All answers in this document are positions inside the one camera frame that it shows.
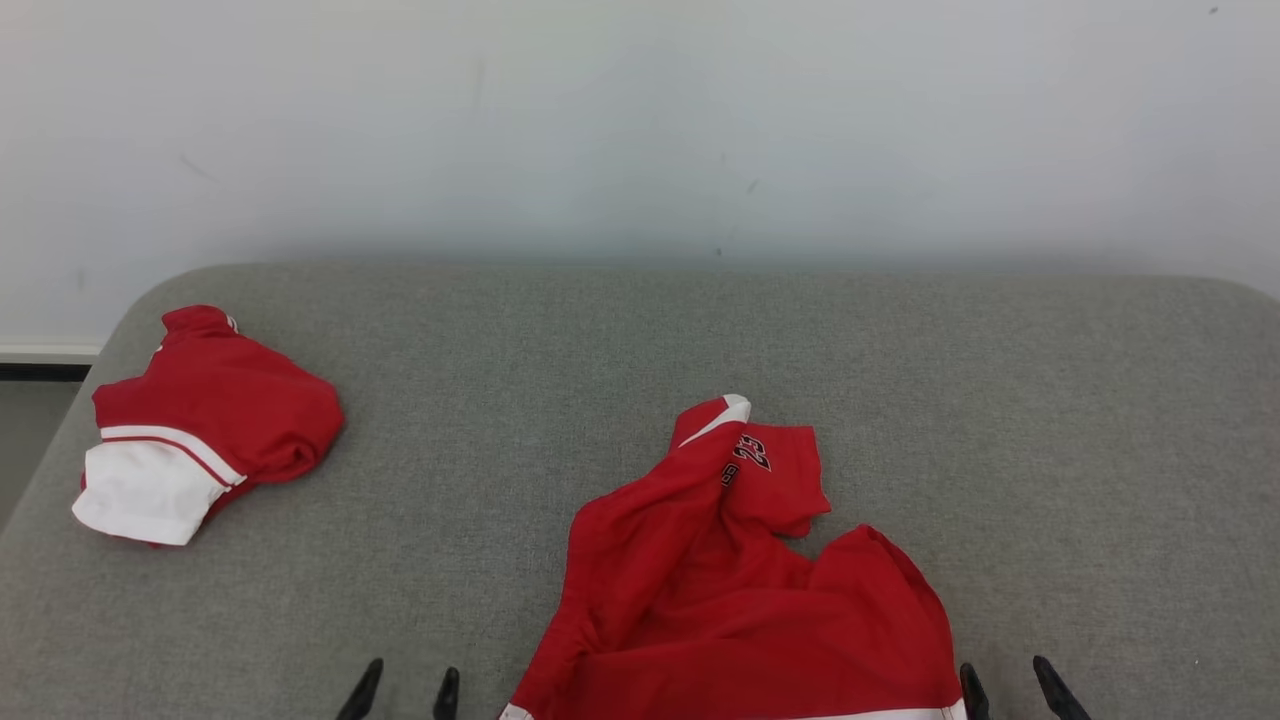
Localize red basketball shorts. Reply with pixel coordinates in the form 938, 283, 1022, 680
498, 394, 969, 720

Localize red white basketball jersey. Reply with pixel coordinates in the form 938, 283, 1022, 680
72, 305, 346, 548

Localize white wall baseboard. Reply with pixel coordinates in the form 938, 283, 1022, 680
0, 345, 101, 383

